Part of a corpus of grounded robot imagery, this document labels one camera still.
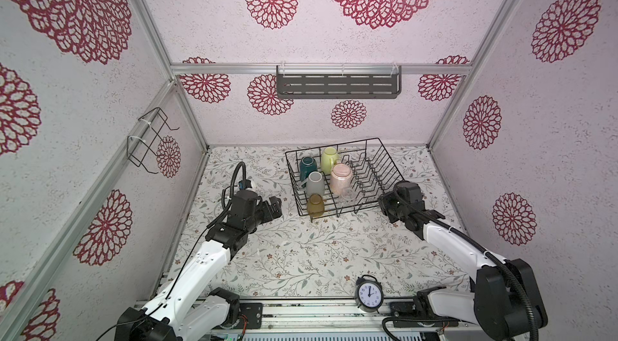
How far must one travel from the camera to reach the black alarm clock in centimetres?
75

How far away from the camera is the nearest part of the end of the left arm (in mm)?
606

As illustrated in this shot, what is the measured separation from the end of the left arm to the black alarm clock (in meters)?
0.36
